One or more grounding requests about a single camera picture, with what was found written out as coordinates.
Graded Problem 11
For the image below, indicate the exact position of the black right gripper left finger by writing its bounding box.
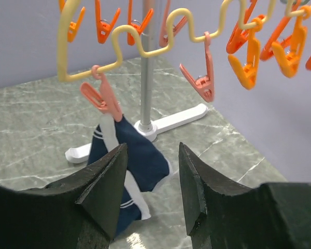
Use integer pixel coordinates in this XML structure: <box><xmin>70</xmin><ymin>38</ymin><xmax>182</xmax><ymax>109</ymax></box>
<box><xmin>0</xmin><ymin>144</ymin><xmax>128</xmax><ymax>248</ymax></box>

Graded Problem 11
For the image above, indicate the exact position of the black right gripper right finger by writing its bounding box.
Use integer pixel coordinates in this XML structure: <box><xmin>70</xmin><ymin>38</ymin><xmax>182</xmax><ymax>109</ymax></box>
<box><xmin>179</xmin><ymin>143</ymin><xmax>311</xmax><ymax>248</ymax></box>

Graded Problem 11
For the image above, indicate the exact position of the pink end clothespin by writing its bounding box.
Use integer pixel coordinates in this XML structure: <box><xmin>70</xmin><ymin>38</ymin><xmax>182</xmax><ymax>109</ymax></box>
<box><xmin>80</xmin><ymin>65</ymin><xmax>123</xmax><ymax>122</ymax></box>

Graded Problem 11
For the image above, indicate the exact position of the metal clothes rack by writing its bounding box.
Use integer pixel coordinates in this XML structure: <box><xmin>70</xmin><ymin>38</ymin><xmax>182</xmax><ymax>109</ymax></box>
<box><xmin>64</xmin><ymin>0</ymin><xmax>208</xmax><ymax>164</ymax></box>

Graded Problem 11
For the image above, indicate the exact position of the orange yellow clothespin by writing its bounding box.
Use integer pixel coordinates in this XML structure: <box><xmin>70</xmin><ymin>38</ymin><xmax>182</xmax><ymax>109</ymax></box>
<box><xmin>271</xmin><ymin>5</ymin><xmax>311</xmax><ymax>78</ymax></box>
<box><xmin>227</xmin><ymin>15</ymin><xmax>265</xmax><ymax>90</ymax></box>

